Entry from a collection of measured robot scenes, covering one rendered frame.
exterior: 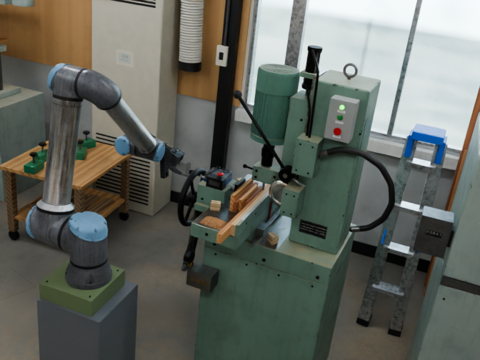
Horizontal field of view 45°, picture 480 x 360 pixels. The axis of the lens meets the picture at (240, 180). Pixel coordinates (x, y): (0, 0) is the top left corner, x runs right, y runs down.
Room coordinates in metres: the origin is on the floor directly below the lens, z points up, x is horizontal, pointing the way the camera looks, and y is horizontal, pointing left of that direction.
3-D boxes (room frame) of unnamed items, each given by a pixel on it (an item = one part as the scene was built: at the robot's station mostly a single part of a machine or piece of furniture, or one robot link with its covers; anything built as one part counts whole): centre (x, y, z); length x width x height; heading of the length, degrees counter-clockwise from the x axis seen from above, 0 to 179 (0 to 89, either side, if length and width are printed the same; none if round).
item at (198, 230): (2.35, 0.02, 0.87); 0.61 x 0.30 x 0.06; 159
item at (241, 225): (2.30, -0.12, 0.93); 0.60 x 0.02 x 0.06; 159
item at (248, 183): (2.33, -0.02, 0.94); 0.22 x 0.02 x 0.08; 159
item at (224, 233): (2.26, -0.06, 0.92); 0.66 x 0.02 x 0.04; 159
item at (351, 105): (2.13, -0.36, 1.40); 0.10 x 0.06 x 0.16; 69
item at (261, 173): (2.37, -0.13, 1.03); 0.14 x 0.07 x 0.09; 69
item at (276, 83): (2.38, -0.11, 1.35); 0.18 x 0.18 x 0.31
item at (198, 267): (2.18, 0.12, 0.58); 0.12 x 0.08 x 0.08; 69
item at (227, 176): (2.38, 0.10, 0.99); 0.13 x 0.11 x 0.06; 159
